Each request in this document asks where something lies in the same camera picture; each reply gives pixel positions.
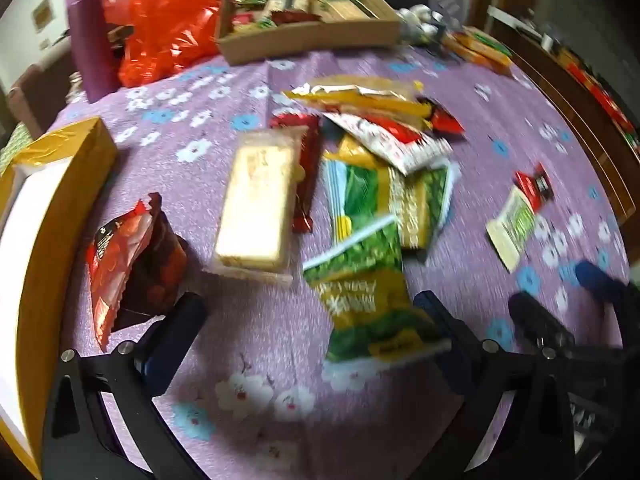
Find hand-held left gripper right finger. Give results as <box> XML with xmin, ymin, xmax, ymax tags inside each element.
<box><xmin>412</xmin><ymin>290</ymin><xmax>586</xmax><ymax>480</ymax></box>

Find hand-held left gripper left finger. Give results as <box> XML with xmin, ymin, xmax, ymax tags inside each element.
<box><xmin>42</xmin><ymin>291</ymin><xmax>221</xmax><ymax>480</ymax></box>

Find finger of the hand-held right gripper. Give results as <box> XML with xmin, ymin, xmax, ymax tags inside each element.
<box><xmin>574</xmin><ymin>259</ymin><xmax>640</xmax><ymax>312</ymax></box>
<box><xmin>507</xmin><ymin>291</ymin><xmax>577</xmax><ymax>357</ymax></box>

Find yellow cardboard box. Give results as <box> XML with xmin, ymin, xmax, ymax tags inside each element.
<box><xmin>0</xmin><ymin>116</ymin><xmax>118</xmax><ymax>478</ymax></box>

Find purple floral cloth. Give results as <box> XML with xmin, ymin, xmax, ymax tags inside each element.
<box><xmin>42</xmin><ymin>42</ymin><xmax>633</xmax><ymax>480</ymax></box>

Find green and yellow snack packet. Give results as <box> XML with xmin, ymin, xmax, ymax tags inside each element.
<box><xmin>320</xmin><ymin>150</ymin><xmax>453</xmax><ymax>252</ymax></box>
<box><xmin>302</xmin><ymin>215</ymin><xmax>452</xmax><ymax>365</ymax></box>

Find white and green snack packet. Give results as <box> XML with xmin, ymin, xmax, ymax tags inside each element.
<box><xmin>486</xmin><ymin>187</ymin><xmax>540</xmax><ymax>274</ymax></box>

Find clear wrapped cracker pack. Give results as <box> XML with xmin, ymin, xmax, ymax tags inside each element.
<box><xmin>202</xmin><ymin>127</ymin><xmax>311</xmax><ymax>288</ymax></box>

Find row of red yellow boxes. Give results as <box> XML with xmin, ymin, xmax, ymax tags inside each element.
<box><xmin>555</xmin><ymin>45</ymin><xmax>640</xmax><ymax>152</ymax></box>

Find white and red snack packet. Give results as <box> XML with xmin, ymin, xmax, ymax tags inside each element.
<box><xmin>322</xmin><ymin>112</ymin><xmax>453</xmax><ymax>176</ymax></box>

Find dark red bar packet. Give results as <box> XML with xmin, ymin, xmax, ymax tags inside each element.
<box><xmin>270</xmin><ymin>112</ymin><xmax>323</xmax><ymax>234</ymax></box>

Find red glossy snack packet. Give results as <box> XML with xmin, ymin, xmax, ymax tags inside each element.
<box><xmin>429</xmin><ymin>101</ymin><xmax>467</xmax><ymax>137</ymax></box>

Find yellow foil snack packet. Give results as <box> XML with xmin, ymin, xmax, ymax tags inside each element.
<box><xmin>282</xmin><ymin>77</ymin><xmax>436</xmax><ymax>132</ymax></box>

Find orange snack packets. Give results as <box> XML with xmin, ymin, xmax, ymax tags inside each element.
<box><xmin>442</xmin><ymin>27</ymin><xmax>516</xmax><ymax>74</ymax></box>

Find white crumpled wrapper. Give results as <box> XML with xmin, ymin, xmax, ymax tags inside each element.
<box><xmin>397</xmin><ymin>4</ymin><xmax>446</xmax><ymax>44</ymax></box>

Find grey perforated stand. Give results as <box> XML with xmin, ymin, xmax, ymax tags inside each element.
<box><xmin>430</xmin><ymin>0</ymin><xmax>469</xmax><ymax>26</ymax></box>

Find brown cardboard tray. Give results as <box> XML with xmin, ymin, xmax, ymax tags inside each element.
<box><xmin>216</xmin><ymin>0</ymin><xmax>402</xmax><ymax>67</ymax></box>

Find purple bottle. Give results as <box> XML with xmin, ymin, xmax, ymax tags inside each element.
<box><xmin>65</xmin><ymin>0</ymin><xmax>122</xmax><ymax>104</ymax></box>

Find red plastic bag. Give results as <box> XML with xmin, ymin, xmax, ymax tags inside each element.
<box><xmin>102</xmin><ymin>0</ymin><xmax>224</xmax><ymax>89</ymax></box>

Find pile of assorted snack packets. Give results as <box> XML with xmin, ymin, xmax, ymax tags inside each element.
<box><xmin>230</xmin><ymin>0</ymin><xmax>373</xmax><ymax>34</ymax></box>

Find wooden bed frame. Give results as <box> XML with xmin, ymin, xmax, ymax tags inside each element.
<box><xmin>487</xmin><ymin>5</ymin><xmax>640</xmax><ymax>223</ymax></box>

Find small picture frame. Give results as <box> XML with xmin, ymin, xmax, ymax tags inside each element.
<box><xmin>31</xmin><ymin>0</ymin><xmax>54</xmax><ymax>34</ymax></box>

